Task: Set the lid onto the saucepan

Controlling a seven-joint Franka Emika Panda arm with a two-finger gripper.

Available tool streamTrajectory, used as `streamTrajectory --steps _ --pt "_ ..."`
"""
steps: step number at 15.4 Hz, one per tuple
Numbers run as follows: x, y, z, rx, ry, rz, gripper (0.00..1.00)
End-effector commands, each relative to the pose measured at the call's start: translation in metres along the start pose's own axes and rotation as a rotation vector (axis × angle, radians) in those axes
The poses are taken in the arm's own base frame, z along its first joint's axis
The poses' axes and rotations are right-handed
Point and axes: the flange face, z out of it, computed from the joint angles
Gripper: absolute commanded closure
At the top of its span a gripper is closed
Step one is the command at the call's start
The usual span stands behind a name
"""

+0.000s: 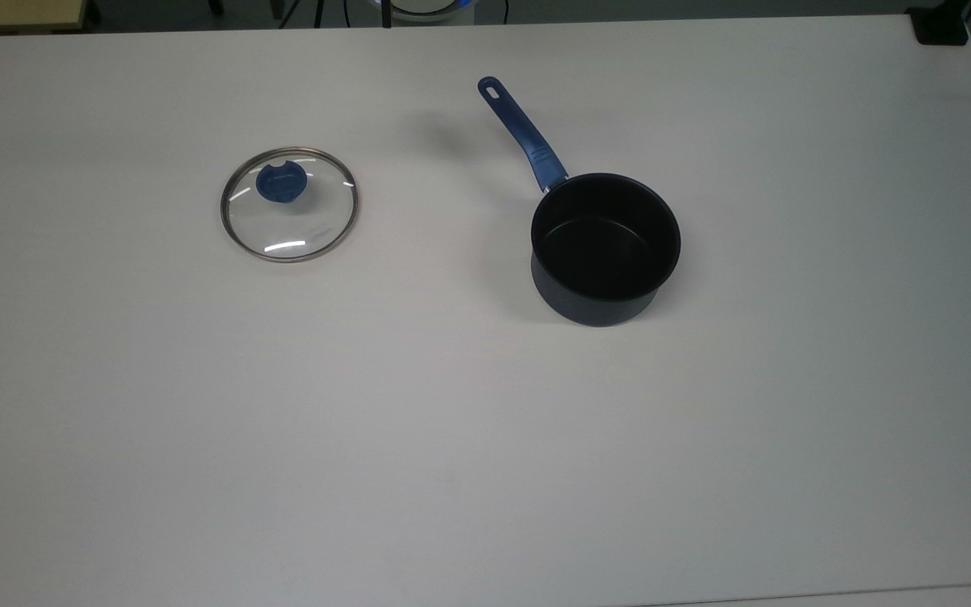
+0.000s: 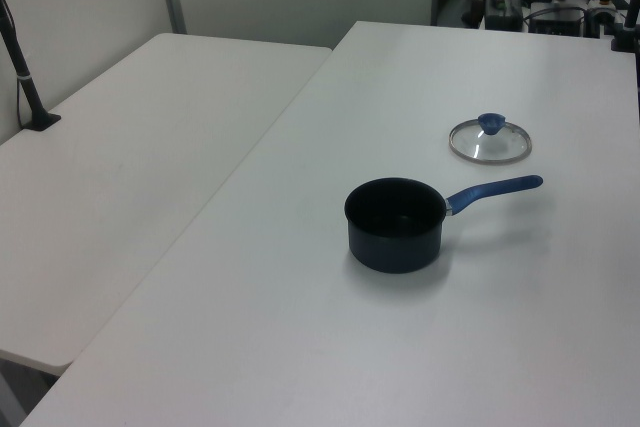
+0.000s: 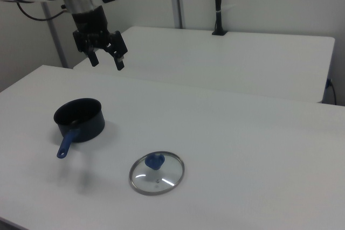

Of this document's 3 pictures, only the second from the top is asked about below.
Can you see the glass lid with blue knob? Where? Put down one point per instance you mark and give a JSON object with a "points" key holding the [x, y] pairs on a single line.
{"points": [[491, 123]]}

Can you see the white side table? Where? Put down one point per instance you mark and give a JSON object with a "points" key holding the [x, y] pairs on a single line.
{"points": [[125, 172]]}

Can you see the black box with green top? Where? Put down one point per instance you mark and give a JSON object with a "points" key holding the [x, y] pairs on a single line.
{"points": [[502, 14]]}

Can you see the black electronics box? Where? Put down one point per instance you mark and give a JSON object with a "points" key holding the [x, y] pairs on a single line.
{"points": [[556, 22]]}

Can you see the black camera pole with clamp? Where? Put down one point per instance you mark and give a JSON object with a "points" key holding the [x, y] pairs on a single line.
{"points": [[623, 40], [30, 92]]}

